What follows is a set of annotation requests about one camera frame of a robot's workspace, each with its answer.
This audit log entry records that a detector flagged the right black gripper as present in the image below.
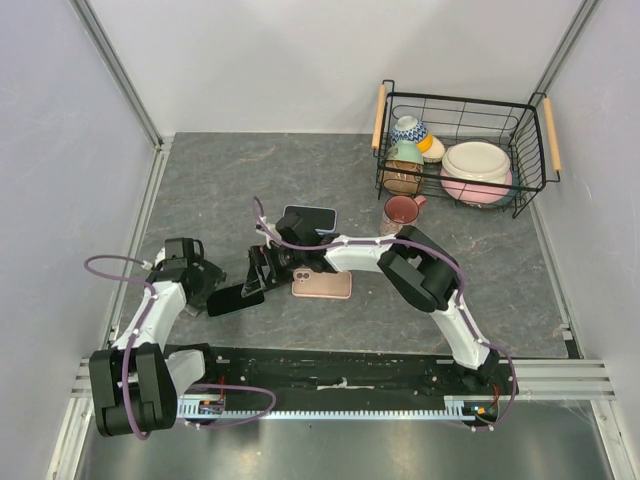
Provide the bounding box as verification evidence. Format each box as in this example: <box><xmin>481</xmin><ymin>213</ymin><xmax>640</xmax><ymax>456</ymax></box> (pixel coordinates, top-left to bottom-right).
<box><xmin>242</xmin><ymin>245</ymin><xmax>305</xmax><ymax>298</ymax></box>

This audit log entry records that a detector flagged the teal-edged black phone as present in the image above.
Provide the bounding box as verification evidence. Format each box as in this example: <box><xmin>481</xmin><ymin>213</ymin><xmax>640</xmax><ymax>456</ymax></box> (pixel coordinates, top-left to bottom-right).
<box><xmin>206</xmin><ymin>284</ymin><xmax>265</xmax><ymax>317</ymax></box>

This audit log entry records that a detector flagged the pink phone case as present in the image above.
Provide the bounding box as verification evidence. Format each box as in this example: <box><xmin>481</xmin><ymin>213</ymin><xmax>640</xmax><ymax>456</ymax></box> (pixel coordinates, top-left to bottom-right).
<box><xmin>291</xmin><ymin>268</ymin><xmax>352</xmax><ymax>300</ymax></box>

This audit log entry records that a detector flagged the lavender phone case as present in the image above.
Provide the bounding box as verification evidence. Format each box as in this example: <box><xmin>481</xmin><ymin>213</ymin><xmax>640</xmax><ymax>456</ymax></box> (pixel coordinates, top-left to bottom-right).
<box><xmin>284</xmin><ymin>204</ymin><xmax>339</xmax><ymax>236</ymax></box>

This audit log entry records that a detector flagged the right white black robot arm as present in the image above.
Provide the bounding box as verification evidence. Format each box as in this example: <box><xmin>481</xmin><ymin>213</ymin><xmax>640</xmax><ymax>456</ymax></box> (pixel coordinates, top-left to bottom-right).
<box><xmin>241</xmin><ymin>223</ymin><xmax>499</xmax><ymax>394</ymax></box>

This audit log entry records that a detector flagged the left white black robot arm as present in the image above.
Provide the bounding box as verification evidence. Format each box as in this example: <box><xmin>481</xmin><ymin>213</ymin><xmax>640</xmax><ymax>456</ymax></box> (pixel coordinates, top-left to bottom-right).
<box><xmin>84</xmin><ymin>255</ymin><xmax>226</xmax><ymax>440</ymax></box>

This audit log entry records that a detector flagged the pink speckled mug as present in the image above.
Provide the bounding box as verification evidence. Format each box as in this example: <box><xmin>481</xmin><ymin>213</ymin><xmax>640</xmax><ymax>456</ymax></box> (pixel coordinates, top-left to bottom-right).
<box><xmin>380</xmin><ymin>195</ymin><xmax>427</xmax><ymax>236</ymax></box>

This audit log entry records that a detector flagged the green brown bowl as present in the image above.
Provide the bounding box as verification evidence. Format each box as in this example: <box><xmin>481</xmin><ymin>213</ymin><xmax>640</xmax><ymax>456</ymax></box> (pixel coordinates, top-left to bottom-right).
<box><xmin>380</xmin><ymin>140</ymin><xmax>424</xmax><ymax>196</ymax></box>

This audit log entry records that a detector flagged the blue patterned bowl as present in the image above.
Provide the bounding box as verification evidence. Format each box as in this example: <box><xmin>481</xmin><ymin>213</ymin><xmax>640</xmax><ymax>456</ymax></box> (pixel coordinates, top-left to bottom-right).
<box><xmin>391</xmin><ymin>116</ymin><xmax>433</xmax><ymax>151</ymax></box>

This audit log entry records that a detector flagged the yellow white bowl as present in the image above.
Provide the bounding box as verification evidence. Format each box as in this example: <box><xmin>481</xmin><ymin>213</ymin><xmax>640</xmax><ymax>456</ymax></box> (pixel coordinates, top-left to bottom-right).
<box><xmin>422</xmin><ymin>136</ymin><xmax>446</xmax><ymax>164</ymax></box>

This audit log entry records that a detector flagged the pink bowl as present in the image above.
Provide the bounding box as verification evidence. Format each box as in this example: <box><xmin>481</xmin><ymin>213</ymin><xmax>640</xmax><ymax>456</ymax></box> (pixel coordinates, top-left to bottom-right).
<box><xmin>441</xmin><ymin>179</ymin><xmax>514</xmax><ymax>206</ymax></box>

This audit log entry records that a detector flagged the cream plate stack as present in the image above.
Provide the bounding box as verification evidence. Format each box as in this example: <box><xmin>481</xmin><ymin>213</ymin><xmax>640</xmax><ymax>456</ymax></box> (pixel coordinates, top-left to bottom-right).
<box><xmin>442</xmin><ymin>141</ymin><xmax>510</xmax><ymax>184</ymax></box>

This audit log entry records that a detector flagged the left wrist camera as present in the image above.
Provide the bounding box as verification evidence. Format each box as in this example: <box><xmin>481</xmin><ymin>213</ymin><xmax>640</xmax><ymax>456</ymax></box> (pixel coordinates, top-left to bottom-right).
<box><xmin>154</xmin><ymin>237</ymin><xmax>204</xmax><ymax>270</ymax></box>

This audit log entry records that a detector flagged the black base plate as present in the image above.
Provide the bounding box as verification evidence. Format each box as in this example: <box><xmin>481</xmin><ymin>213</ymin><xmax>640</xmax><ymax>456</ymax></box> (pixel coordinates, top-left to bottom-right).
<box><xmin>195</xmin><ymin>343</ymin><xmax>517</xmax><ymax>409</ymax></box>

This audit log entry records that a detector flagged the light blue cable duct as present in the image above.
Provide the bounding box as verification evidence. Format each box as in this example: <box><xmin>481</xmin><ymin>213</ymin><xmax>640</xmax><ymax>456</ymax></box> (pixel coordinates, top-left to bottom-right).
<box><xmin>177</xmin><ymin>395</ymin><xmax>498</xmax><ymax>423</ymax></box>

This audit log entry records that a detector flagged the black wire dish basket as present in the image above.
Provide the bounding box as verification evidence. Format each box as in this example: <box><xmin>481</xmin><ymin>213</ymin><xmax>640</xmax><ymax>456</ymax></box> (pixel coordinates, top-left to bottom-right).
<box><xmin>372</xmin><ymin>79</ymin><xmax>562</xmax><ymax>216</ymax></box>

